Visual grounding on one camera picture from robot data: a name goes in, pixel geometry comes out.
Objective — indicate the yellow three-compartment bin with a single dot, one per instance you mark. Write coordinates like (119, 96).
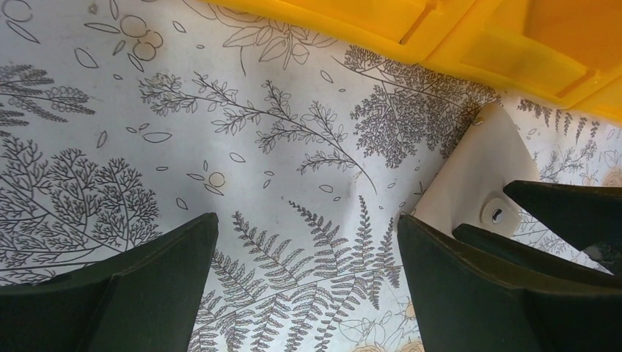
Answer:
(565, 52)

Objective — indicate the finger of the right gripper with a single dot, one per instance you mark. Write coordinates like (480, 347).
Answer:
(532, 259)
(586, 217)

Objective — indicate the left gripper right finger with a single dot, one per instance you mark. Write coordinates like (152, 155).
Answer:
(468, 300)

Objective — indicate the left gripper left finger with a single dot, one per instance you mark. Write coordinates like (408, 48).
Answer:
(144, 299)

